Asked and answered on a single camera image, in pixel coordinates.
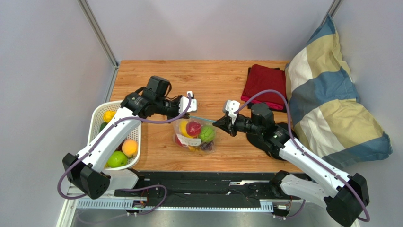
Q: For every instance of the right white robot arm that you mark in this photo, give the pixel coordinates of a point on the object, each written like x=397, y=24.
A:
x=344, y=196

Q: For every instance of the clear zip top bag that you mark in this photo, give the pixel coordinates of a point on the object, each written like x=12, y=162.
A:
x=192, y=144

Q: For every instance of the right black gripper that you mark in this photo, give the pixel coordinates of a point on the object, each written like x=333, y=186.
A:
x=232, y=125

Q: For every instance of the red apple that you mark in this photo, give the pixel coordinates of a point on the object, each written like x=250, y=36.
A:
x=194, y=128

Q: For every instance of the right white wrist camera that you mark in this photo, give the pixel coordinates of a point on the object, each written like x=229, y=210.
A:
x=230, y=108

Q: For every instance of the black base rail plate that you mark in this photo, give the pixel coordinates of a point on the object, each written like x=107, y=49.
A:
x=206, y=189

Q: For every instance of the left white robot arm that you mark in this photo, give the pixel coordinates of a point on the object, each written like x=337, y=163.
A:
x=84, y=172

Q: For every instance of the green cucumber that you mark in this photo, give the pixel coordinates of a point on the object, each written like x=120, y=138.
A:
x=102, y=126

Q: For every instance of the yellow pepper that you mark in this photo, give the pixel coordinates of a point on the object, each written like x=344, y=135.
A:
x=108, y=116

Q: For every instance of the aluminium frame post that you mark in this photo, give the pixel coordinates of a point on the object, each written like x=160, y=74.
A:
x=86, y=8
x=335, y=5

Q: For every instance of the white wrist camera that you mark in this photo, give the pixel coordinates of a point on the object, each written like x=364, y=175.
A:
x=188, y=104
x=230, y=108

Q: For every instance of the yellow lemon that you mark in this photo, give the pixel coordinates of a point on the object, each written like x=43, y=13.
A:
x=182, y=128

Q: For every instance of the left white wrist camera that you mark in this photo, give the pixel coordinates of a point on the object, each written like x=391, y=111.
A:
x=188, y=104

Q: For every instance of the black baseball cap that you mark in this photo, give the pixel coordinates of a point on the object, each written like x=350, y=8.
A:
x=270, y=143

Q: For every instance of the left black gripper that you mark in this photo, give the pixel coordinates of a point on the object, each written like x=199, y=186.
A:
x=176, y=100

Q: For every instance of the purple grape bunch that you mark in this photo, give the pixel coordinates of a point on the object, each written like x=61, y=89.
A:
x=207, y=146

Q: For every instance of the aluminium frame post right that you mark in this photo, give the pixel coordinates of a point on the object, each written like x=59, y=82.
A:
x=335, y=5

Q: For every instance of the folded red cloth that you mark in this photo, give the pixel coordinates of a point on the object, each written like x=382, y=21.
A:
x=260, y=78

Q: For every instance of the green apple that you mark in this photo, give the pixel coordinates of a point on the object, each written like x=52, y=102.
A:
x=207, y=134
x=117, y=159

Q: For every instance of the aluminium frame post left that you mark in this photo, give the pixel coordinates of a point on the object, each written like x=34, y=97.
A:
x=86, y=8

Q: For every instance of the orange peach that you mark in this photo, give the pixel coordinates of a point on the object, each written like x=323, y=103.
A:
x=130, y=148

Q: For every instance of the blue yellow striped pillow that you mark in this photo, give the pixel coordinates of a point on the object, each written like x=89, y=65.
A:
x=325, y=107

